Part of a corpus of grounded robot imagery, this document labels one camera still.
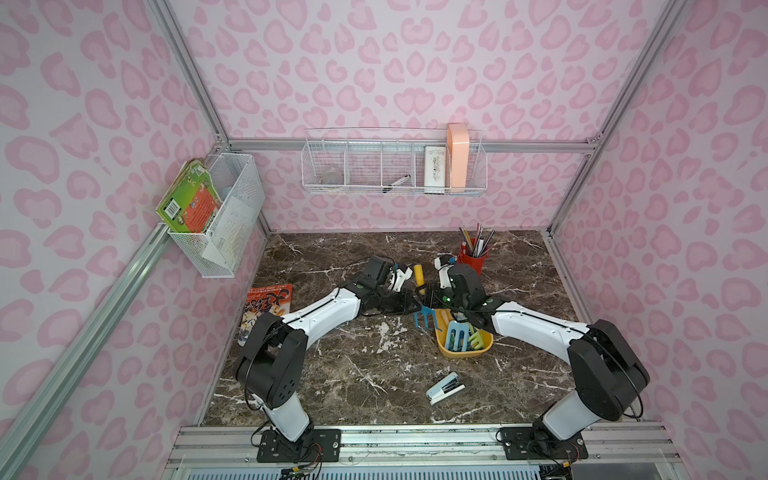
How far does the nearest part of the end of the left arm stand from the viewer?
26.6 inches

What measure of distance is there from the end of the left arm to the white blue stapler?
0.76ft

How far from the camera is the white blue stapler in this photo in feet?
2.62
